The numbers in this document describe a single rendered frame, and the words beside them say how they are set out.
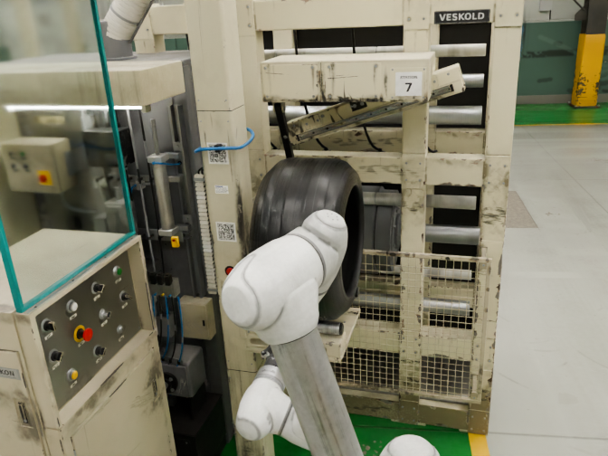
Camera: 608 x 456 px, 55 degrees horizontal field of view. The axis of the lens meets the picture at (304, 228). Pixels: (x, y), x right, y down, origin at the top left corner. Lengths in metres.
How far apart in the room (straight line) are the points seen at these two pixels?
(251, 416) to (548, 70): 10.45
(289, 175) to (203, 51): 0.49
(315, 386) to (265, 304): 0.21
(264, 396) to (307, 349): 0.49
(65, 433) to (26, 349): 0.29
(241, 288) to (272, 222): 0.82
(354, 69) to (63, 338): 1.28
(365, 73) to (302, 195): 0.51
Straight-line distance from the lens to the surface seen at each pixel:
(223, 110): 1.99
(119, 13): 2.45
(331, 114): 2.29
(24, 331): 1.71
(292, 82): 2.16
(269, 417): 1.59
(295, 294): 1.09
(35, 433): 1.92
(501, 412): 3.24
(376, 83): 2.09
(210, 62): 1.98
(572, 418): 3.29
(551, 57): 11.55
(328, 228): 1.18
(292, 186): 1.89
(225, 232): 2.12
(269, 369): 1.69
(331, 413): 1.20
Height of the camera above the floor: 1.99
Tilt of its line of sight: 22 degrees down
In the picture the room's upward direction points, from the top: 3 degrees counter-clockwise
